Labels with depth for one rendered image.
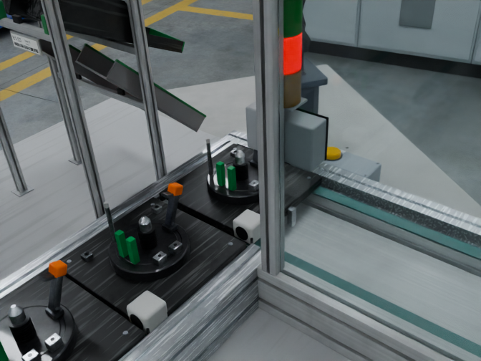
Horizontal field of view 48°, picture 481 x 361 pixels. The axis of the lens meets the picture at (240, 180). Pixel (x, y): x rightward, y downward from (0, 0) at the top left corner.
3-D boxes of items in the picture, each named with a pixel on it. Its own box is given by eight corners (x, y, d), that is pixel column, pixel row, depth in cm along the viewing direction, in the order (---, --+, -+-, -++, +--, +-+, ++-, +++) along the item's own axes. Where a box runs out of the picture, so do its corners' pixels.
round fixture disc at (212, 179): (236, 158, 119) (236, 150, 118) (289, 179, 112) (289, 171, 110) (193, 189, 110) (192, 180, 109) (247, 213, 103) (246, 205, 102)
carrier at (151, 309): (154, 204, 110) (145, 151, 103) (247, 251, 97) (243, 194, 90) (54, 272, 95) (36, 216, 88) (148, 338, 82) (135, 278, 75)
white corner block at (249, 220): (248, 224, 103) (247, 207, 101) (267, 233, 101) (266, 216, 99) (232, 237, 101) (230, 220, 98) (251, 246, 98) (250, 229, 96)
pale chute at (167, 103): (164, 114, 135) (174, 98, 134) (197, 132, 126) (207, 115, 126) (74, 61, 113) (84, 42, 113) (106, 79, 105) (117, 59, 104)
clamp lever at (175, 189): (169, 220, 98) (175, 181, 96) (177, 225, 97) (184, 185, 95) (154, 224, 95) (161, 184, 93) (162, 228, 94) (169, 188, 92)
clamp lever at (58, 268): (55, 303, 83) (60, 258, 80) (63, 309, 82) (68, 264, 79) (33, 311, 80) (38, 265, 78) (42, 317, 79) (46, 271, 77)
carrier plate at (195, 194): (234, 150, 126) (233, 142, 125) (322, 184, 113) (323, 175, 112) (159, 200, 111) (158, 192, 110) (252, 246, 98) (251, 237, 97)
